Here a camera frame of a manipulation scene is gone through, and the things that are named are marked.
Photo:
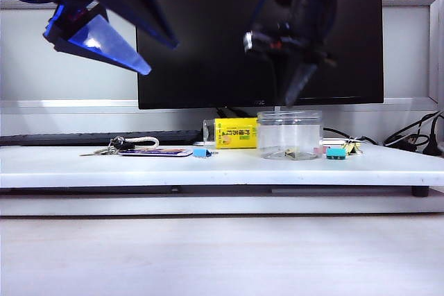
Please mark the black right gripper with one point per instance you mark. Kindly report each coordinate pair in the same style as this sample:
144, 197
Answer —
291, 43

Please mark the round transparent plastic box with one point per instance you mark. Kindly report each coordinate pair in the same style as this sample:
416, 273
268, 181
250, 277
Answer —
291, 133

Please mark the yellow binder clip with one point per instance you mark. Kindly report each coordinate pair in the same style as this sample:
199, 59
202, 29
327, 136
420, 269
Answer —
352, 149
291, 154

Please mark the pink binder clip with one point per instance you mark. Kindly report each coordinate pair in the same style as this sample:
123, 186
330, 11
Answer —
320, 151

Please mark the teal binder clip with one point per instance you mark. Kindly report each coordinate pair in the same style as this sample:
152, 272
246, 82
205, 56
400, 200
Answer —
335, 153

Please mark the clear bottle with yellow label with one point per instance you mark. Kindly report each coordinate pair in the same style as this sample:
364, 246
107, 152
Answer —
236, 133

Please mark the black computer monitor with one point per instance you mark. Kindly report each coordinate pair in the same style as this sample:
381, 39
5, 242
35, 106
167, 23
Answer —
208, 67

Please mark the white mat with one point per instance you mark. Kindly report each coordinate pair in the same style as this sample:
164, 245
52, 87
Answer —
222, 171

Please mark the blue binder clip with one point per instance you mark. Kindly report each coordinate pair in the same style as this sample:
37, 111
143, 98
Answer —
199, 153

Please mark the black keyboard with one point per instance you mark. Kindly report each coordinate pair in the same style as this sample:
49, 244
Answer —
69, 139

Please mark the metal key bunch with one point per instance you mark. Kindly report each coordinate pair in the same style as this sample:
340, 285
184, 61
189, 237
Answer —
104, 152

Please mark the blue and orange card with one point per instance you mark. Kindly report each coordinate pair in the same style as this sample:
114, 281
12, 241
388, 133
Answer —
156, 152

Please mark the black power plug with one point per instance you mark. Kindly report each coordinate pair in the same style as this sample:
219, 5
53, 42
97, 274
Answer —
431, 147

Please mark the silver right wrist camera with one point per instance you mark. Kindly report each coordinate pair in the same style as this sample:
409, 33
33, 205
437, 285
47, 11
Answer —
248, 41

